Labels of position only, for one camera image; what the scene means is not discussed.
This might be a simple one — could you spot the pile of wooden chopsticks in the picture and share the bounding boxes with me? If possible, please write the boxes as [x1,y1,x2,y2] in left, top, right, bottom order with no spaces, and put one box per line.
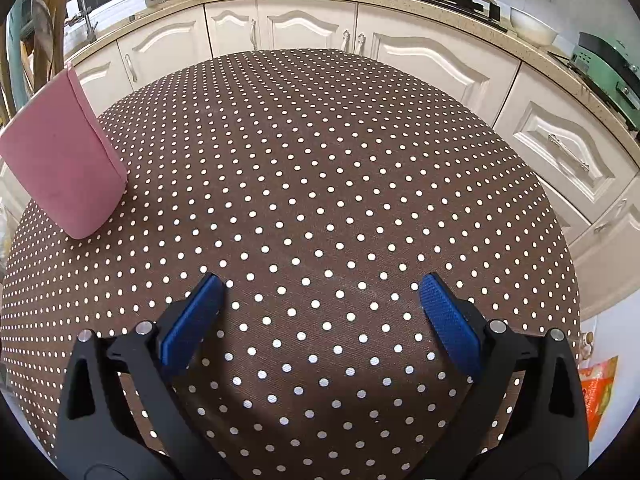
[0,0,76,121]

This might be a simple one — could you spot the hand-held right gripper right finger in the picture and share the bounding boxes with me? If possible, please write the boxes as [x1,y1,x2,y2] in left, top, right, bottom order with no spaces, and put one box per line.
[419,272,590,480]

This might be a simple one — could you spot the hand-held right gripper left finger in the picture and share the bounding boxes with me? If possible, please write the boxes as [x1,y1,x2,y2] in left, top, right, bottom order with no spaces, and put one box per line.
[56,274,226,480]

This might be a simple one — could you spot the green cooking appliance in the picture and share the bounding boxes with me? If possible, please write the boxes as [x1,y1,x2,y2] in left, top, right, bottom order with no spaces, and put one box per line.
[570,31,640,131]

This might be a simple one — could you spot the white bowl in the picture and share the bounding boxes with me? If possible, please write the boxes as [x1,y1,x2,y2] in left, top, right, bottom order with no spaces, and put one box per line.
[510,6,558,46]

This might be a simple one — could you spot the pink utensil holder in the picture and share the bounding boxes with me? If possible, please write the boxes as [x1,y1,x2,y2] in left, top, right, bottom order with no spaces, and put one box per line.
[0,61,128,241]

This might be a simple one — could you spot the orange snack packet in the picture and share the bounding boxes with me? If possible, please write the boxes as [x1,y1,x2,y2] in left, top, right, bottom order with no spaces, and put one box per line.
[579,356,620,442]

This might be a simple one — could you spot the cream lower kitchen cabinets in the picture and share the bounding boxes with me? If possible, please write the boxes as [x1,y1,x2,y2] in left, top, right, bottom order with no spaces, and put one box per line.
[0,0,640,321]

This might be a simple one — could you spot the steel faucet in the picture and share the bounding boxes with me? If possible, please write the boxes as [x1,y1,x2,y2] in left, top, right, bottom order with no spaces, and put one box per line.
[65,0,98,43]

